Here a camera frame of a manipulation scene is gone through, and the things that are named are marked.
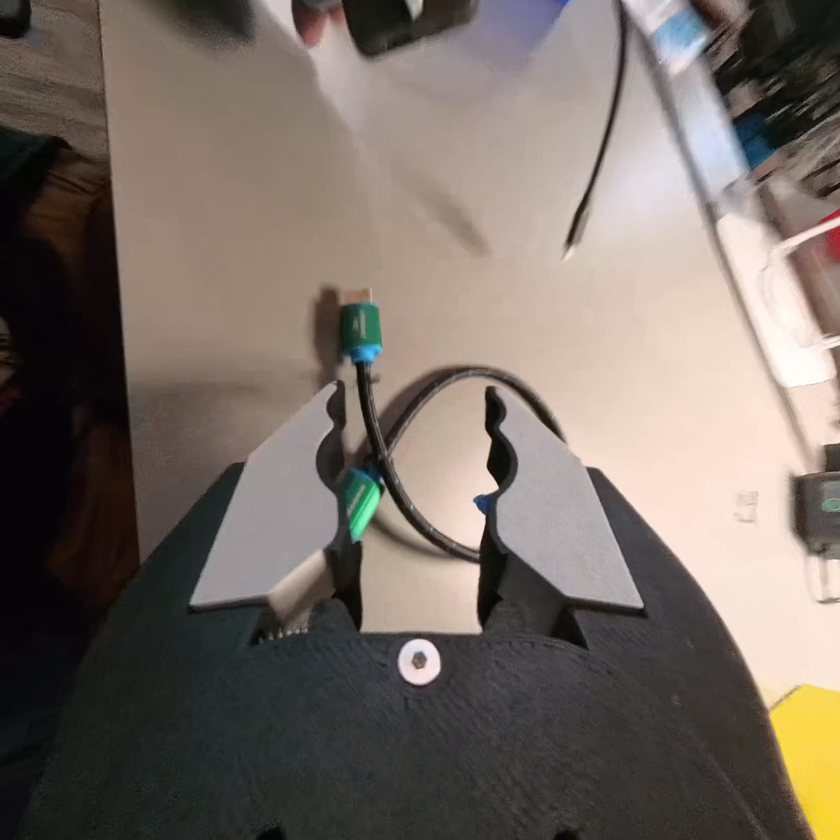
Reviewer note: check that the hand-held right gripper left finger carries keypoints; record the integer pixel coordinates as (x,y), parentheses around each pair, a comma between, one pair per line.
(275,512)

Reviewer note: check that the clear plastic bag with papers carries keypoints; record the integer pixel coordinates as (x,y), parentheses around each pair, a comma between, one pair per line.
(682,33)

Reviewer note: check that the blue waste bin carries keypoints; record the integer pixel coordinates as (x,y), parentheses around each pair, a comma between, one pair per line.
(758,141)

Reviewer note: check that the red plastic bin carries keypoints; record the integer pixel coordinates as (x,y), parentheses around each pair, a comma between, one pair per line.
(832,236)

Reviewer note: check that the grey power bank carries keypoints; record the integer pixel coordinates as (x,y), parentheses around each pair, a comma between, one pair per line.
(820,512)

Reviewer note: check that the yellow plastic bin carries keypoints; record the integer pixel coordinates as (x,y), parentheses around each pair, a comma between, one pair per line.
(810,754)

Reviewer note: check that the white stand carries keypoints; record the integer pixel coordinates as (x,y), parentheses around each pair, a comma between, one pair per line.
(741,249)

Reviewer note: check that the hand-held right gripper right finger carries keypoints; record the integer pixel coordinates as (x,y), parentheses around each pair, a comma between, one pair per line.
(564,531)

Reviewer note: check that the person's left hand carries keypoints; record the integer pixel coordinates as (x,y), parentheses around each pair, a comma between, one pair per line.
(312,23)

